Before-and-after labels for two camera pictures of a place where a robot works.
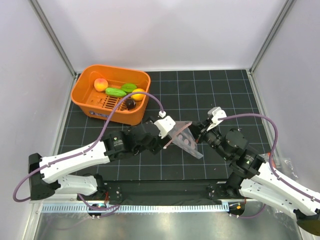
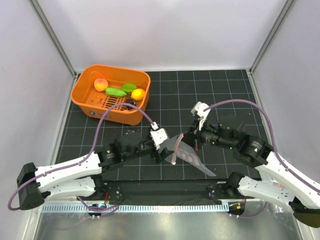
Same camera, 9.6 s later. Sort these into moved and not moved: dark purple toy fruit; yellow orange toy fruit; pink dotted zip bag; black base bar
Moved: pink dotted zip bag
Not moved: yellow orange toy fruit; dark purple toy fruit; black base bar
